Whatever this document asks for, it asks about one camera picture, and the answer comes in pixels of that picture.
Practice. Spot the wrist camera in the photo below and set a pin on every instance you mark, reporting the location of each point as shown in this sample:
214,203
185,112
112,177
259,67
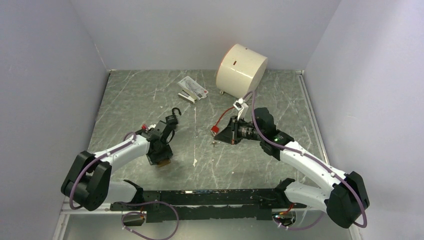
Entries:
242,107
147,128

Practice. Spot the black table edge rail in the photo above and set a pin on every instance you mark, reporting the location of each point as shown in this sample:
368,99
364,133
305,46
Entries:
168,205

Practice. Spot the black Kaijing padlock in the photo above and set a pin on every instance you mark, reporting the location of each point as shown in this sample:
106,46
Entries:
173,122

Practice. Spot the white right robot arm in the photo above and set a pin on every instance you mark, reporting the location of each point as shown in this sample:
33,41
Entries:
342,196

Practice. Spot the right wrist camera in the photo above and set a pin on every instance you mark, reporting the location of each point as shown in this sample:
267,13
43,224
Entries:
242,107

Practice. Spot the cream cylindrical container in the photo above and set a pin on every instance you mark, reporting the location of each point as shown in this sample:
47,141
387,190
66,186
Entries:
240,71

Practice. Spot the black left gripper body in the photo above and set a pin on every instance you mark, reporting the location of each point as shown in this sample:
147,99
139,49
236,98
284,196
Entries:
163,152

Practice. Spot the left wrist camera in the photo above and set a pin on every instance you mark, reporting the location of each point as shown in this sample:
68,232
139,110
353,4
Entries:
147,128

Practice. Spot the brass padlock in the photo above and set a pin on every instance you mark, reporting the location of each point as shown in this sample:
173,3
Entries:
163,163

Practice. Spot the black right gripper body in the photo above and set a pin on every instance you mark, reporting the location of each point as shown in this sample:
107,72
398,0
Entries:
245,130

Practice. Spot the clear plastic bag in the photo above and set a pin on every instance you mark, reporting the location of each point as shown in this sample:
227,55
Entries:
191,90

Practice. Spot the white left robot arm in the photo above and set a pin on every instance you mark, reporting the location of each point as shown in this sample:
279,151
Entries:
88,182

